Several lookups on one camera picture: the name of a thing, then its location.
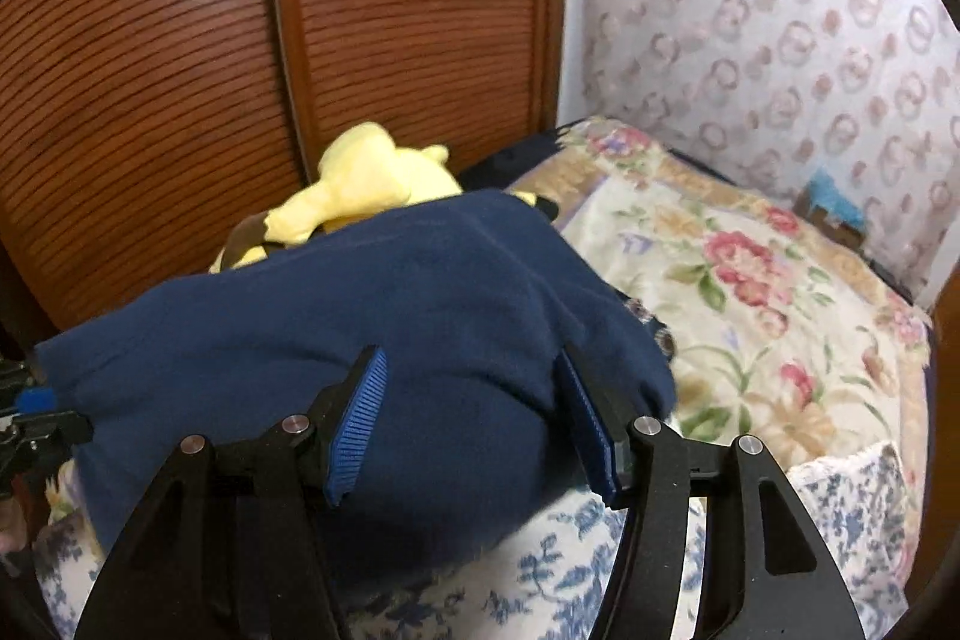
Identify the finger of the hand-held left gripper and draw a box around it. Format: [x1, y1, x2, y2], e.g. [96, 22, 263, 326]
[0, 359, 59, 414]
[0, 411, 95, 495]

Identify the circle-patterned sheer curtain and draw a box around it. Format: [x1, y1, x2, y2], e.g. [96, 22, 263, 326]
[559, 0, 960, 311]

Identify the yellow plush toy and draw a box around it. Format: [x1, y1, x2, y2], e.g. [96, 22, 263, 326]
[208, 121, 462, 274]

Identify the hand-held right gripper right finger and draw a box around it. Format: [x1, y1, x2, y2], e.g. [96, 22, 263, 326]
[551, 344, 867, 640]

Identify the wooden louvered wardrobe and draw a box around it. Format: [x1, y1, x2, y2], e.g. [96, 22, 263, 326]
[0, 0, 567, 356]

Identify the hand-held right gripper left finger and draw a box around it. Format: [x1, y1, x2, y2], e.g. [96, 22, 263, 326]
[75, 344, 391, 640]

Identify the blue floral bedsheet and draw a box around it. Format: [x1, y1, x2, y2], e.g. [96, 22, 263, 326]
[34, 441, 920, 640]

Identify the navy blue printed t-shirt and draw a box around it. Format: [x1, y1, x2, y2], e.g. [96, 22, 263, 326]
[34, 188, 680, 581]

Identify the floral blanket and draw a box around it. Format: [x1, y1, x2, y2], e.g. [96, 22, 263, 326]
[506, 116, 935, 468]

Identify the blue bag in wooden box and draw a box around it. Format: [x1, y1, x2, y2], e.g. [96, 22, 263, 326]
[795, 167, 871, 251]

